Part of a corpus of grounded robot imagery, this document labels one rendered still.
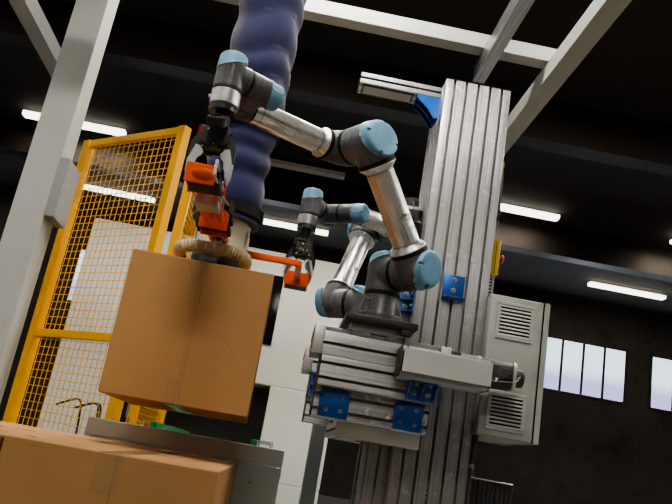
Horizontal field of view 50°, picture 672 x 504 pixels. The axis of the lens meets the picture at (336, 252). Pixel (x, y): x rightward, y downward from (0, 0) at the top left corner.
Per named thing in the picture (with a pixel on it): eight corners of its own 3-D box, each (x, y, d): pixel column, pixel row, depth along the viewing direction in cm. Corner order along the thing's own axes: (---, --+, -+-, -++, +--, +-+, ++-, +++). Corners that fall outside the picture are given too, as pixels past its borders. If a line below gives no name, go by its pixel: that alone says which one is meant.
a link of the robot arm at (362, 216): (411, 242, 310) (360, 227, 267) (388, 242, 315) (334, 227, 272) (413, 216, 311) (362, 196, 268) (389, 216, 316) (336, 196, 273)
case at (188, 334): (131, 404, 248) (158, 292, 259) (246, 424, 251) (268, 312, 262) (97, 391, 191) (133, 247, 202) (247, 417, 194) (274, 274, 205)
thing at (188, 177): (186, 191, 180) (191, 173, 182) (216, 197, 181) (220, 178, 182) (182, 179, 172) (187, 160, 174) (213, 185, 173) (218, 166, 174)
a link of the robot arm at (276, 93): (265, 94, 203) (232, 77, 196) (289, 83, 195) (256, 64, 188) (260, 119, 201) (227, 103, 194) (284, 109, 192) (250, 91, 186)
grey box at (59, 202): (54, 227, 358) (70, 171, 366) (65, 229, 358) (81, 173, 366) (42, 214, 338) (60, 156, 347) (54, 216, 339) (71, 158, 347)
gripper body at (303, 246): (290, 252, 260) (296, 221, 263) (290, 259, 268) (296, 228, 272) (311, 256, 260) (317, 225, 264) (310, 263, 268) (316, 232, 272)
